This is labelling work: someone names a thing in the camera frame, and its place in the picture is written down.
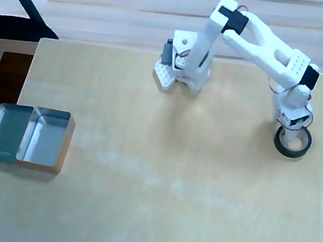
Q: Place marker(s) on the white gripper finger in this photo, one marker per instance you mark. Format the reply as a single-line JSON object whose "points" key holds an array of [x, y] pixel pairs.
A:
{"points": [[290, 138]]}

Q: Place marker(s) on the black tape roll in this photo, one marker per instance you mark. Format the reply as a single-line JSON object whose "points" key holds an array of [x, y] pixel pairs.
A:
{"points": [[278, 146]]}

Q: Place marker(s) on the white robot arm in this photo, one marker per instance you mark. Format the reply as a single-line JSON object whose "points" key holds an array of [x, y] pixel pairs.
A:
{"points": [[263, 51]]}

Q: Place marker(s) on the metal tray lid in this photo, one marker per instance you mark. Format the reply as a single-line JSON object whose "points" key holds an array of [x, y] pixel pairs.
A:
{"points": [[7, 132]]}

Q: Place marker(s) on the light wooden board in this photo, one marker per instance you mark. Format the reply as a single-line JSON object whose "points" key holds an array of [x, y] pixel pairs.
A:
{"points": [[168, 190]]}

